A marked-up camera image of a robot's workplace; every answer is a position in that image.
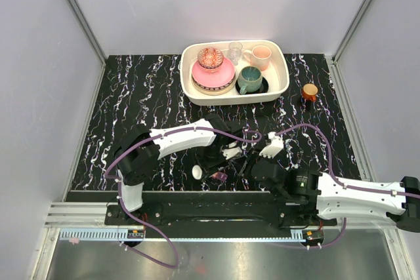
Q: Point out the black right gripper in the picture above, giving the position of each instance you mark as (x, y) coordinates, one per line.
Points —
(247, 164)

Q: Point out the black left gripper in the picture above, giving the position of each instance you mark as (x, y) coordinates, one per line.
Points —
(206, 166)

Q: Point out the white pill bottle blue label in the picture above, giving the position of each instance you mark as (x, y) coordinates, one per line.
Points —
(197, 172)

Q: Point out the pink weekly pill organizer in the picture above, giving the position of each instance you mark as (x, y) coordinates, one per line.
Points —
(220, 176)

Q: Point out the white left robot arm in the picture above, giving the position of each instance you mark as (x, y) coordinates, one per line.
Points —
(212, 141)

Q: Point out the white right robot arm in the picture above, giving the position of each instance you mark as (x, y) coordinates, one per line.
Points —
(321, 195)

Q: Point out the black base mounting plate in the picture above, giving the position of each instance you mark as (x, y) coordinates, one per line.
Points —
(163, 207)

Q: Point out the beige striped plate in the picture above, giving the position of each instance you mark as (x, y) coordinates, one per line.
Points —
(215, 90)

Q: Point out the black saucer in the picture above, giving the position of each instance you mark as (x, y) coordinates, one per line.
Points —
(262, 89)

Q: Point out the pink plate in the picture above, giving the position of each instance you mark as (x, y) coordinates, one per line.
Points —
(217, 78)

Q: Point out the teal ceramic mug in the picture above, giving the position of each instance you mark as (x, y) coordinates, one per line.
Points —
(249, 79)

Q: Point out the orange jar wooden lid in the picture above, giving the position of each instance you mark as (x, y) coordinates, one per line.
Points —
(309, 92)

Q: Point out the red patterned glass bowl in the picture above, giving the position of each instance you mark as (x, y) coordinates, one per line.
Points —
(210, 58)

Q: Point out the pink ceramic mug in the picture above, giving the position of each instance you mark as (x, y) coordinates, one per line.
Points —
(258, 57)

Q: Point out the clear drinking glass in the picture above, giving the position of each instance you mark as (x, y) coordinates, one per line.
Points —
(235, 52)

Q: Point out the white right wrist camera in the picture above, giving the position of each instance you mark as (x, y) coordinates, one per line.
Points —
(274, 145)

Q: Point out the white slotted cable duct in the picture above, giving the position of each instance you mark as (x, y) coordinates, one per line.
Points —
(138, 235)

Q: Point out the aluminium frame rail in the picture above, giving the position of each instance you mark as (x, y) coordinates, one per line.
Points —
(87, 30)

